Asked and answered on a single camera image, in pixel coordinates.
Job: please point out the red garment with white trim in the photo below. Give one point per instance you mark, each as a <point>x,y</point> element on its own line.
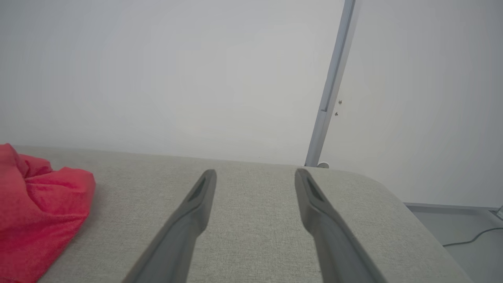
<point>39,212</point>

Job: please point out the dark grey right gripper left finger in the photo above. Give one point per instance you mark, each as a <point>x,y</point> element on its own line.
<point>184,232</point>

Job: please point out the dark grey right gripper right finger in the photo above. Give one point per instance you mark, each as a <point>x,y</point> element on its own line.
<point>334,243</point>

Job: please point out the grey metal post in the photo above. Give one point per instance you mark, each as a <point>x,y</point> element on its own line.
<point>330,90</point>

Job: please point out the small white post foot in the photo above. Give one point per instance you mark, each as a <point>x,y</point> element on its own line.
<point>323,165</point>

